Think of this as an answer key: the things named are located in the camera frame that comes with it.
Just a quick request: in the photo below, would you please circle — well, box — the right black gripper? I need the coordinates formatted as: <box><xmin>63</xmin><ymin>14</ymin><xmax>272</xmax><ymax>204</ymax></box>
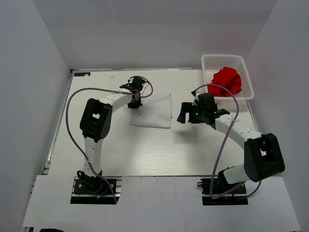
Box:
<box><xmin>177</xmin><ymin>102</ymin><xmax>207</xmax><ymax>124</ymax></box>

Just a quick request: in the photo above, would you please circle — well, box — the white t shirt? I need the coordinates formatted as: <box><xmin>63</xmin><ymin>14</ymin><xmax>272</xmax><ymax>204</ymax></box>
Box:
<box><xmin>129</xmin><ymin>93</ymin><xmax>172</xmax><ymax>129</ymax></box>

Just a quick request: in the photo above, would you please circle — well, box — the red t shirt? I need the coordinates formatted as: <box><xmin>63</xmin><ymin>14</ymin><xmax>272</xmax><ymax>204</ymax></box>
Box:
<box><xmin>207</xmin><ymin>67</ymin><xmax>242</xmax><ymax>97</ymax></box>

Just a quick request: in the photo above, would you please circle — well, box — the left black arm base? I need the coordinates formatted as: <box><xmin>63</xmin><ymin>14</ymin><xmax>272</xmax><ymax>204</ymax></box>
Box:
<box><xmin>70</xmin><ymin>172</ymin><xmax>121</xmax><ymax>205</ymax></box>

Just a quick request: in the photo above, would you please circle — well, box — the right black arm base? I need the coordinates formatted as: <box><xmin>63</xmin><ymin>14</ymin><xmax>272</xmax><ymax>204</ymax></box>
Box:
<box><xmin>197</xmin><ymin>178</ymin><xmax>248</xmax><ymax>206</ymax></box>

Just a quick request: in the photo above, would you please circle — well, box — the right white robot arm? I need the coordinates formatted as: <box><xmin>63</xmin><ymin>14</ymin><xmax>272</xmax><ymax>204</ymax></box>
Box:
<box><xmin>177</xmin><ymin>92</ymin><xmax>285</xmax><ymax>198</ymax></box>

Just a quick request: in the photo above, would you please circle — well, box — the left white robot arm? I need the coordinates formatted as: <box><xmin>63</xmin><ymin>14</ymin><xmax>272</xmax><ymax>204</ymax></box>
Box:
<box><xmin>78</xmin><ymin>76</ymin><xmax>147</xmax><ymax>193</ymax></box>

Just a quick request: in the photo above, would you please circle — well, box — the white plastic basket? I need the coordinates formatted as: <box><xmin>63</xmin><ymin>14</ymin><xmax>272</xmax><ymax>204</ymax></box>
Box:
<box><xmin>201</xmin><ymin>54</ymin><xmax>254</xmax><ymax>102</ymax></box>

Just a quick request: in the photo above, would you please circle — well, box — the blue table label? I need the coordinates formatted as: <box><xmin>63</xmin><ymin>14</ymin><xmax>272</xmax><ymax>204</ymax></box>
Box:
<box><xmin>73</xmin><ymin>72</ymin><xmax>91</xmax><ymax>77</ymax></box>

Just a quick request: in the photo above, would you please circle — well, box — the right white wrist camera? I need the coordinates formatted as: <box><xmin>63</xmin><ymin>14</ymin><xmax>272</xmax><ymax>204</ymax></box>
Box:
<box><xmin>191</xmin><ymin>90</ymin><xmax>202</xmax><ymax>106</ymax></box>

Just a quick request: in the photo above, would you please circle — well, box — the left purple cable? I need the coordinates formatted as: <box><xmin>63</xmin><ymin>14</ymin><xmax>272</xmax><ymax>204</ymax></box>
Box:
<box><xmin>65</xmin><ymin>76</ymin><xmax>154</xmax><ymax>203</ymax></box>

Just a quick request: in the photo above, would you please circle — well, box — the purple cable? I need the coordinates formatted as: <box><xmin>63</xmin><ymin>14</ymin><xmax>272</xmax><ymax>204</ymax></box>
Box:
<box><xmin>65</xmin><ymin>76</ymin><xmax>154</xmax><ymax>203</ymax></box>
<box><xmin>192</xmin><ymin>84</ymin><xmax>262</xmax><ymax>200</ymax></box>

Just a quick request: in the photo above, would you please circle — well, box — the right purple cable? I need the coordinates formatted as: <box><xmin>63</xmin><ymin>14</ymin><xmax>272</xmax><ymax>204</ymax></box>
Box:
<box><xmin>192</xmin><ymin>84</ymin><xmax>262</xmax><ymax>200</ymax></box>

